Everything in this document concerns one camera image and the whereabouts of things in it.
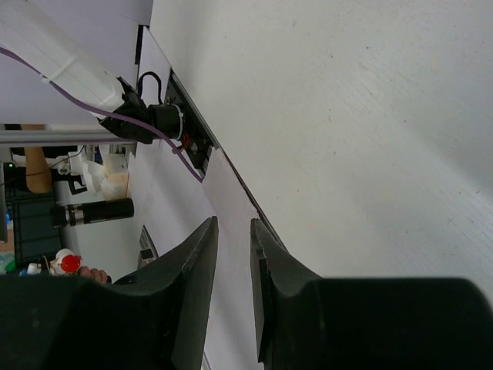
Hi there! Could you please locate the aluminium frame bar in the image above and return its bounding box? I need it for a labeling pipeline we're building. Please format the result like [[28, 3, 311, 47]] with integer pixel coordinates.
[[1, 130, 133, 147]]

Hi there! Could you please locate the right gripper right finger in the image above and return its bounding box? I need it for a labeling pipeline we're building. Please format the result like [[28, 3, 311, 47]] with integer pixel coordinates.
[[250, 219, 492, 369]]

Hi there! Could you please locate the person hand in background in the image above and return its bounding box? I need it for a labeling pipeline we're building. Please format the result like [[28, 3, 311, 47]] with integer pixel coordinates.
[[78, 266, 112, 284]]

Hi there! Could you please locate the red white emergency stop button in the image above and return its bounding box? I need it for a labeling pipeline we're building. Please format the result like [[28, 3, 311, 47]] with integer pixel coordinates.
[[49, 248, 82, 276]]

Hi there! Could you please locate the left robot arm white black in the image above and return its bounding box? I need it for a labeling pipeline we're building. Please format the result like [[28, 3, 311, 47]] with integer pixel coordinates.
[[1, 1, 186, 144]]

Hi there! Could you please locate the black plastic crate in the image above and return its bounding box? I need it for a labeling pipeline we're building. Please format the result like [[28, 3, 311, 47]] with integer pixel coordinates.
[[7, 189, 65, 270]]

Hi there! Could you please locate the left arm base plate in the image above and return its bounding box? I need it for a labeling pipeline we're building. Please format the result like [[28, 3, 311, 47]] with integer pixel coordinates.
[[164, 70, 220, 178]]

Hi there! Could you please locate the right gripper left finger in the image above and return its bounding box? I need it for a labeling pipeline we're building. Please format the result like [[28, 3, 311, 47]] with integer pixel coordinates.
[[1, 217, 219, 369]]

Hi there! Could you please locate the black cylindrical device in background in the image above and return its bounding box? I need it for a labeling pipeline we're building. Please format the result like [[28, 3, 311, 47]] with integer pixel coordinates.
[[50, 198, 135, 228]]

